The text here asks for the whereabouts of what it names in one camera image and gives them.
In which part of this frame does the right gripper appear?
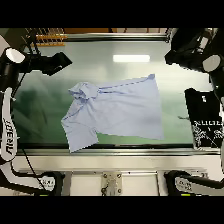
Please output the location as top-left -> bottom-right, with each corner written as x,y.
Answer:
164,48 -> 202,70

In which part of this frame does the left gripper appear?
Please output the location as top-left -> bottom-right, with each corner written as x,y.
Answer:
40,51 -> 73,77

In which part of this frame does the light blue shirt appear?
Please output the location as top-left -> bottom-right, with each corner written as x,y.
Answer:
60,73 -> 165,154

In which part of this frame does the black printed T-shirt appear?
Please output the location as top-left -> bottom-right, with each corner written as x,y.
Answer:
183,87 -> 224,150

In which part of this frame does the black cable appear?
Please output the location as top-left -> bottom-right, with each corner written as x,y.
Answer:
20,146 -> 38,183

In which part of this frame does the silver frame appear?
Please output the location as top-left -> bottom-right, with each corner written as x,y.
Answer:
13,143 -> 224,197

